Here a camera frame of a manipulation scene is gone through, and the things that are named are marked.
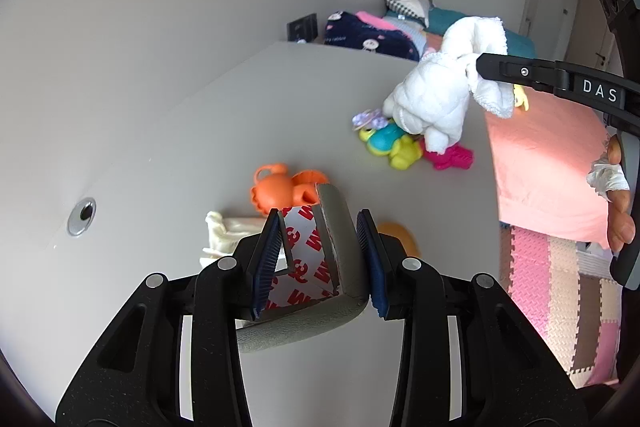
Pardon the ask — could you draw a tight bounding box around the person's right hand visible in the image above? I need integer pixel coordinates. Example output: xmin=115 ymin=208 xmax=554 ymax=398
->
xmin=586 ymin=134 xmax=637 ymax=254

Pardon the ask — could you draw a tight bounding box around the pastel foam puzzle mat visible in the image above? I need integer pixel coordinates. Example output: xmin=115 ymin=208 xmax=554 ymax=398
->
xmin=500 ymin=224 xmax=623 ymax=388

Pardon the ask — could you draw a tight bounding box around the orange yellow flat toy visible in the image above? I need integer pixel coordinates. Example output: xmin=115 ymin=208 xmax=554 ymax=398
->
xmin=376 ymin=222 xmax=421 ymax=258

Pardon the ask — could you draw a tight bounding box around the purple flower hair clip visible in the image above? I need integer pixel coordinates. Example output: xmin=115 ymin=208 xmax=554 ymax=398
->
xmin=351 ymin=108 xmax=390 ymax=130

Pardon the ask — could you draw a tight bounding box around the orange crab toy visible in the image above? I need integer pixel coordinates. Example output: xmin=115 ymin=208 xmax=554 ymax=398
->
xmin=251 ymin=164 xmax=331 ymax=220

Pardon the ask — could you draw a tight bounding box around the teal round toy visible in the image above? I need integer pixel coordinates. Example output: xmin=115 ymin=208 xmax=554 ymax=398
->
xmin=359 ymin=124 xmax=406 ymax=156

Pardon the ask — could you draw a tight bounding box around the teal pillow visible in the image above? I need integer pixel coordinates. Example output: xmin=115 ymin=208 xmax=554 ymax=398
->
xmin=427 ymin=7 xmax=536 ymax=60

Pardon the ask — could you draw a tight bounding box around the grey corner guard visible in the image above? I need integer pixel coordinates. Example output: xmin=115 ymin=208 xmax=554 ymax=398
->
xmin=236 ymin=183 xmax=370 ymax=354

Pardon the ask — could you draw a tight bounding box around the yellow green toy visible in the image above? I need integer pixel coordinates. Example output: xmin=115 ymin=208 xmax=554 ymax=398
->
xmin=389 ymin=134 xmax=423 ymax=170

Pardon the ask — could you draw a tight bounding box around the pink plush blanket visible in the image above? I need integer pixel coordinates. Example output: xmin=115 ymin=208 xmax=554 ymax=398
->
xmin=356 ymin=11 xmax=401 ymax=30

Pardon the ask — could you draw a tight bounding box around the bed with pink sheet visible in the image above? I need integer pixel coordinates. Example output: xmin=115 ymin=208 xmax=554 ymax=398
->
xmin=425 ymin=27 xmax=626 ymax=253

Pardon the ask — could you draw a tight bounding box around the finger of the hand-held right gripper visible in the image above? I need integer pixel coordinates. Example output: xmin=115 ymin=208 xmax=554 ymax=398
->
xmin=476 ymin=53 xmax=571 ymax=96

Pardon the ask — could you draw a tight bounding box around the light blue knit blanket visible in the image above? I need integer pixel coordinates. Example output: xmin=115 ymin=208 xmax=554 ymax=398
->
xmin=399 ymin=19 xmax=431 ymax=52

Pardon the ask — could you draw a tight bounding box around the magenta plastic toy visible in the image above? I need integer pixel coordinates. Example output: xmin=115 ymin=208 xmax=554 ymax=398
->
xmin=424 ymin=142 xmax=475 ymax=172

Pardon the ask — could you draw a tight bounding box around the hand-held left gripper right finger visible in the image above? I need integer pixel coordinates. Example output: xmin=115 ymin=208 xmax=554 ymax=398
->
xmin=356 ymin=208 xmax=588 ymax=427

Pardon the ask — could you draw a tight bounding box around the navy printed blanket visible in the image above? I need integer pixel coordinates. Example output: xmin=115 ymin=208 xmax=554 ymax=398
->
xmin=324 ymin=11 xmax=421 ymax=62

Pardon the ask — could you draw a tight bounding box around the silver desk grommet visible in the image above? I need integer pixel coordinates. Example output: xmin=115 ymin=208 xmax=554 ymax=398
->
xmin=66 ymin=197 xmax=97 ymax=237

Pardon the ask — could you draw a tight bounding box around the white terry cloth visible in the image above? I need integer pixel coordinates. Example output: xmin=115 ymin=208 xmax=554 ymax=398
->
xmin=382 ymin=17 xmax=516 ymax=154

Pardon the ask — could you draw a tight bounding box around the cream white toy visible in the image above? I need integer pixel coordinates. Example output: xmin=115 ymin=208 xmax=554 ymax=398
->
xmin=200 ymin=210 xmax=266 ymax=269

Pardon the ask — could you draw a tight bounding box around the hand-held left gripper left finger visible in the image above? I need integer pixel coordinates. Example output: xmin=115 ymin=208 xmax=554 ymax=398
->
xmin=55 ymin=208 xmax=281 ymax=427

